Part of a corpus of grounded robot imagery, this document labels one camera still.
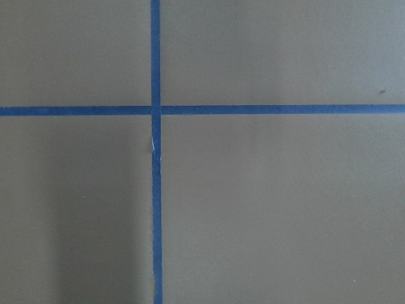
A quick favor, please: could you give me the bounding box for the vertical blue tape strip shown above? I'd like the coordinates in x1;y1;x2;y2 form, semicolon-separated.
151;0;163;303

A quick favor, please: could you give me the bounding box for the horizontal blue tape strip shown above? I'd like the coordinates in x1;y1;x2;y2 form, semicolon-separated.
1;104;404;117

